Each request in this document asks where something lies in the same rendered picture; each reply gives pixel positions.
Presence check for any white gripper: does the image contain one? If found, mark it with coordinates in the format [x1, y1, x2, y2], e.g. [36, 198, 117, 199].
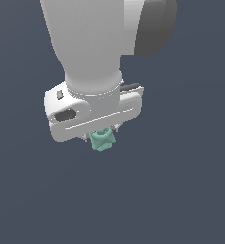
[43, 80, 145, 143]

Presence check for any small teal green object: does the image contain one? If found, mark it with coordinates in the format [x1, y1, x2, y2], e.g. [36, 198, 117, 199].
[88, 126, 117, 153]

